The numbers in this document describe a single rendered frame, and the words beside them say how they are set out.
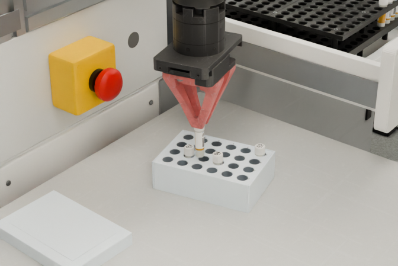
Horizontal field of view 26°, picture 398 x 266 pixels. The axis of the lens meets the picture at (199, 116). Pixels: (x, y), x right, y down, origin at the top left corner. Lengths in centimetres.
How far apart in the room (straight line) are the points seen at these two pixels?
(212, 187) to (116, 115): 22
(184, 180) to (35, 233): 18
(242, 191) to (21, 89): 28
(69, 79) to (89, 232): 19
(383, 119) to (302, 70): 13
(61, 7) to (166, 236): 29
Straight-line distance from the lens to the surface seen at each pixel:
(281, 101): 151
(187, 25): 91
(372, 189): 105
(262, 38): 112
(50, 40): 103
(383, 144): 267
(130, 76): 115
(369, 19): 116
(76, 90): 101
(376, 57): 117
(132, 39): 114
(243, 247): 94
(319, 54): 108
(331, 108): 170
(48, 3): 102
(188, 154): 102
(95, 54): 102
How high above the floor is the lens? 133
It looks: 29 degrees down
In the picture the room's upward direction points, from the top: straight up
